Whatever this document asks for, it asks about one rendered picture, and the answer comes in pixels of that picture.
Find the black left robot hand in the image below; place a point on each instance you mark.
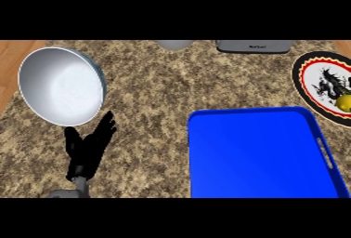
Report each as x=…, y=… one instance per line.
x=89, y=145

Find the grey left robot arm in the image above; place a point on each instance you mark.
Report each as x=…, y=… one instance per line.
x=73, y=190

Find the blue tray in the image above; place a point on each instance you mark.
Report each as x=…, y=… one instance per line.
x=256, y=155

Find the black-rimmed dragon print plate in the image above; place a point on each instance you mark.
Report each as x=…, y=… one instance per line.
x=321, y=83

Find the yellow lemon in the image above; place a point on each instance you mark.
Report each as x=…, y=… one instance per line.
x=346, y=103

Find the white bowl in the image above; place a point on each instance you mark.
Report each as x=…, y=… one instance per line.
x=62, y=86

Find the grey rounded object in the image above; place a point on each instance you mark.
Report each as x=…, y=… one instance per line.
x=175, y=44

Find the dark grey appliance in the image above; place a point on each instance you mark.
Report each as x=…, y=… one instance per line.
x=254, y=46

